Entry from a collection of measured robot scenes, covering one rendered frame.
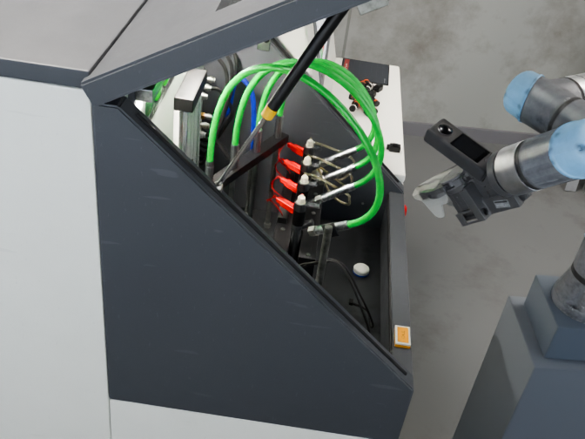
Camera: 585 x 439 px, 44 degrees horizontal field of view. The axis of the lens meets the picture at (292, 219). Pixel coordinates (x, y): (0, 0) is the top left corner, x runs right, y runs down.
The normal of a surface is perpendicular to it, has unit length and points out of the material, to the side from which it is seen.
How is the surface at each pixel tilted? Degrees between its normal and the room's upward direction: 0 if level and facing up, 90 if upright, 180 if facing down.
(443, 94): 90
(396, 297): 0
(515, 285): 0
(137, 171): 90
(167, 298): 90
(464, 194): 103
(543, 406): 90
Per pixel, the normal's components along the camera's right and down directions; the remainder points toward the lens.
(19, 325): -0.10, 0.59
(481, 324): 0.11, -0.80
